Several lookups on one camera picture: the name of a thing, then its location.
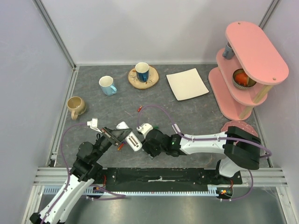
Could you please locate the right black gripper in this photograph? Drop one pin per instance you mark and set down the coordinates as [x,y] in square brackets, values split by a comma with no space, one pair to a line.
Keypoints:
[145,143]

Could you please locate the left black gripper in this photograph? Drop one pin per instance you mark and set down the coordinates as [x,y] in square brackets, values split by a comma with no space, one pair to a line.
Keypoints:
[117,135]

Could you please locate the white remote control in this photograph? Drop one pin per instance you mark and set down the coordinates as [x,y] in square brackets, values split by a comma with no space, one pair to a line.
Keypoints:
[131,139]

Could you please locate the white battery compartment cover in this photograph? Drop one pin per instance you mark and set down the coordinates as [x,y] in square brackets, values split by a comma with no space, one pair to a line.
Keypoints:
[176,128]

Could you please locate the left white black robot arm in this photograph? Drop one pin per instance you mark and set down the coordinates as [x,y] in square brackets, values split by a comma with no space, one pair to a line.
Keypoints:
[83,173]

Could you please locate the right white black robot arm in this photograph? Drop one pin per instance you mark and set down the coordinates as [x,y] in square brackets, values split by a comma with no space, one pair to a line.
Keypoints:
[240,148]

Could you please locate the beige ceramic mug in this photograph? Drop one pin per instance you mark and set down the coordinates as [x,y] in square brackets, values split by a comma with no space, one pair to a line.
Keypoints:
[76,106]

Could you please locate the light blue mug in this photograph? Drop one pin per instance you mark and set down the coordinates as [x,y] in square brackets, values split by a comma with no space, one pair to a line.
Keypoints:
[107,85]

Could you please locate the cream square plate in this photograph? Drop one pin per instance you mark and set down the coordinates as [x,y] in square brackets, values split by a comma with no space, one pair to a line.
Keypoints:
[187,84]

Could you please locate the dark blue mug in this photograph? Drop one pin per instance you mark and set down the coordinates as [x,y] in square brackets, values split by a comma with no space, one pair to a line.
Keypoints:
[142,71]

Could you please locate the pink dotted plate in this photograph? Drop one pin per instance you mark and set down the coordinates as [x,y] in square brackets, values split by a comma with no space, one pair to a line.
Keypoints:
[240,124]

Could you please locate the pink three-tier shelf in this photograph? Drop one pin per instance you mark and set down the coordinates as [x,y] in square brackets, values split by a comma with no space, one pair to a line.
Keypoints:
[257,56]

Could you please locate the bowl with fruit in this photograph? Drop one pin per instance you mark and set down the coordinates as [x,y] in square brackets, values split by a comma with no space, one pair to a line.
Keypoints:
[241,80]

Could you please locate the grey cup on shelf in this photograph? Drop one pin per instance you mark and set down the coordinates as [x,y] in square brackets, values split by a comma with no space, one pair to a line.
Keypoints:
[228,52]

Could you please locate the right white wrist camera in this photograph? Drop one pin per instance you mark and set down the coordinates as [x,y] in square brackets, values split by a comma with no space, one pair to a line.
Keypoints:
[144,129]

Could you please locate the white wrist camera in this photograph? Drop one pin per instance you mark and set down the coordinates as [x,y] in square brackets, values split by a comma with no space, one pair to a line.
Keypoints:
[93,124]
[144,129]

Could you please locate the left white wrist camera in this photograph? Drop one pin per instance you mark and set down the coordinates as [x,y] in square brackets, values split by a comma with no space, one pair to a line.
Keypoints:
[93,124]

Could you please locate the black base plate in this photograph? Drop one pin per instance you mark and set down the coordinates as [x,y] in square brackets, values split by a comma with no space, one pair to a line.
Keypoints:
[161,179]

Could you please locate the white slotted cable duct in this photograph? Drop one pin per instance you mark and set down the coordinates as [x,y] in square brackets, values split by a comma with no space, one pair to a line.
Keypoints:
[95,191]

